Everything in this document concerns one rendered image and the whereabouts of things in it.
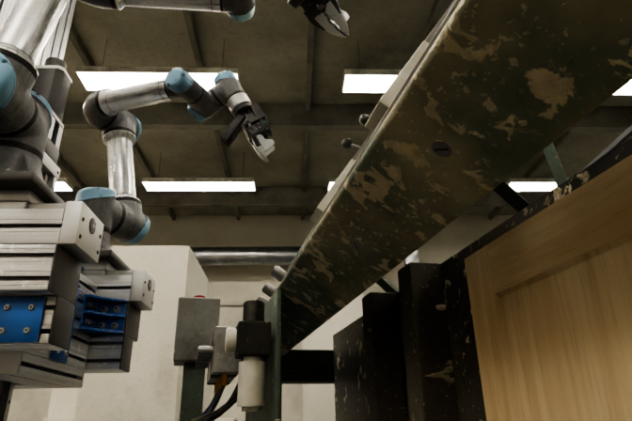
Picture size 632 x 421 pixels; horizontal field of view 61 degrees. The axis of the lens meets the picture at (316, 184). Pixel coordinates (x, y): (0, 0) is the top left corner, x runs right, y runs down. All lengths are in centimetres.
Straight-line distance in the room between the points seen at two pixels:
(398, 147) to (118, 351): 122
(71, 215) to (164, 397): 260
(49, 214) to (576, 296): 94
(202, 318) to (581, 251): 119
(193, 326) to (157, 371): 208
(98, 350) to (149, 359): 212
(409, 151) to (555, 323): 29
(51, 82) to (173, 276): 230
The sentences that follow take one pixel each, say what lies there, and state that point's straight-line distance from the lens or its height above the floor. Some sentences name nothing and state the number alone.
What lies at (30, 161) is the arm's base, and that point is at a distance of 130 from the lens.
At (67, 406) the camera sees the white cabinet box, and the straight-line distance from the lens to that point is 568.
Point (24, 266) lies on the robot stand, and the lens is 116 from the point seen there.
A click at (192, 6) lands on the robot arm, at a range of 151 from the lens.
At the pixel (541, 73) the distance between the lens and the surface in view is 38.
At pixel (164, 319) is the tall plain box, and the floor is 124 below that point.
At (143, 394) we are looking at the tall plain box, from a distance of 369.
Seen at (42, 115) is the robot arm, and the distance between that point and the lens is 135.
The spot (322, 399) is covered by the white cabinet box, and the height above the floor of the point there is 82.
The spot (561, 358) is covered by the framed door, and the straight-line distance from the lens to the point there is 67.
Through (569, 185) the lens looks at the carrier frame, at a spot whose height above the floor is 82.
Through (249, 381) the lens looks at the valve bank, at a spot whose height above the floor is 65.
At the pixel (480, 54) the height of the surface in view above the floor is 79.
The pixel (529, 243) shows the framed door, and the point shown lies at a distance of 71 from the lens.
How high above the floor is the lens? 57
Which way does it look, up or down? 25 degrees up
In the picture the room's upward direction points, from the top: 1 degrees counter-clockwise
